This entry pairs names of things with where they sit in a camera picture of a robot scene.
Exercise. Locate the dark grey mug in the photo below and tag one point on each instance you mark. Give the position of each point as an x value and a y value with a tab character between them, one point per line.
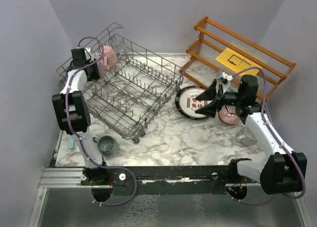
107	145

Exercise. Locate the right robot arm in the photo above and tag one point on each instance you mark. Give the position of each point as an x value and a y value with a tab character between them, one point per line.
284	171

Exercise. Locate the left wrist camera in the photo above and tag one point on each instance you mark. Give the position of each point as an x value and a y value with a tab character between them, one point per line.
90	56

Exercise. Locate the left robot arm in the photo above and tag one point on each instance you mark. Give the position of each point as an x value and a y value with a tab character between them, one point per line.
73	115

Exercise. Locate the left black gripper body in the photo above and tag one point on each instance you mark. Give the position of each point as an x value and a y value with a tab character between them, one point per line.
93	69

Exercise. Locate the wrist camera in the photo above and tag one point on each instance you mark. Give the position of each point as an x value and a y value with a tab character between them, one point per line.
224	80
90	56

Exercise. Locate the pink cream mug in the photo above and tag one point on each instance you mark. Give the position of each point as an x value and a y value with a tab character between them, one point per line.
109	58

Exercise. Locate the white grey mug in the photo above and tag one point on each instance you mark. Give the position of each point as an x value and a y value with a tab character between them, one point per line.
246	137

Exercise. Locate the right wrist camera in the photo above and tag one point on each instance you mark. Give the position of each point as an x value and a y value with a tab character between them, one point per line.
224	80

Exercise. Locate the black mounting base bar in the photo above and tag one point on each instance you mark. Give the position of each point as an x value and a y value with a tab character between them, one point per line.
161	180

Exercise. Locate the black rimmed printed plate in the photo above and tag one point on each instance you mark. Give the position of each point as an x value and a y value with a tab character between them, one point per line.
186	103

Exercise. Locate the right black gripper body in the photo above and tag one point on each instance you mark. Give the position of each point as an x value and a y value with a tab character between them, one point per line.
229	98

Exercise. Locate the grey wire dish rack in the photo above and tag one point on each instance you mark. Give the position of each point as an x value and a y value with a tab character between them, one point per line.
133	91

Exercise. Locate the red patterned glass bowl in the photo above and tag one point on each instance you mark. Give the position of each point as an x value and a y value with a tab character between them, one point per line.
228	115

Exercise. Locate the yellow paper card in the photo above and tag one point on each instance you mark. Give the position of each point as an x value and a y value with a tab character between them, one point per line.
237	61

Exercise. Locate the clear drinking glass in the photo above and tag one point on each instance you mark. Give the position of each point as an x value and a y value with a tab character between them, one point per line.
118	47

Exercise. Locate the orange wooden shelf rack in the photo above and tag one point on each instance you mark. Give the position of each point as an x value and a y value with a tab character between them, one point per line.
214	39

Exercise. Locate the purple mug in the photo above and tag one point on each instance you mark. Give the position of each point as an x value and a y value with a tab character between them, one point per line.
101	68

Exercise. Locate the light blue sponge bar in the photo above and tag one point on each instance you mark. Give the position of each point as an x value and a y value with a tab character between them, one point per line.
70	143

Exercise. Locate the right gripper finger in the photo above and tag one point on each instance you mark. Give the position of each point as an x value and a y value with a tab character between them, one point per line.
210	93
210	110

